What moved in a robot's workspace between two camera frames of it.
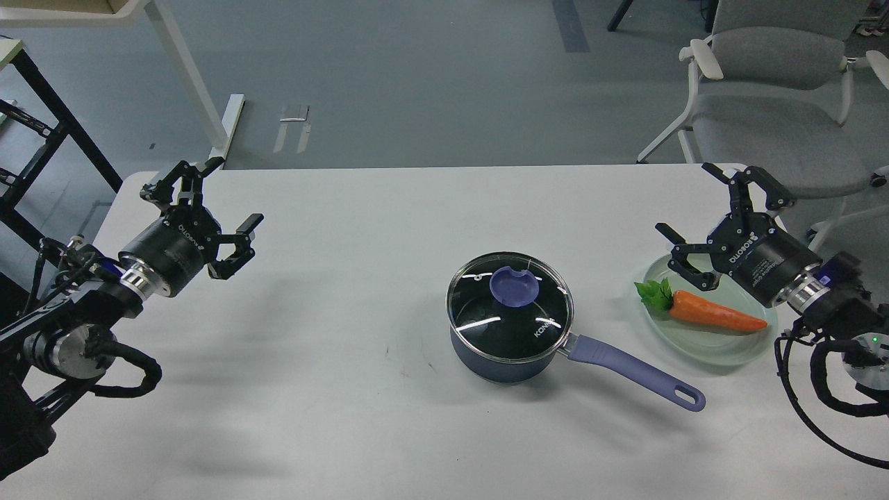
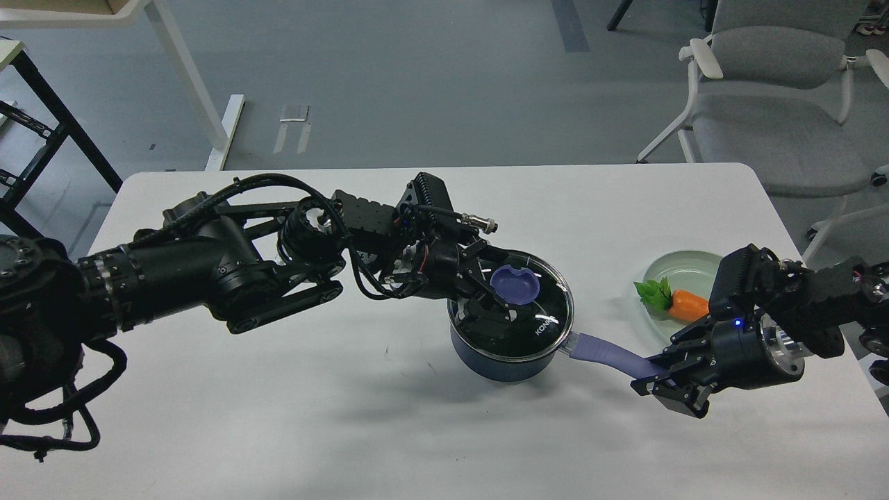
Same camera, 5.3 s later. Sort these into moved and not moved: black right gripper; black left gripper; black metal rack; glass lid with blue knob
Moved: black left gripper; black right gripper
Not moved: black metal rack; glass lid with blue knob
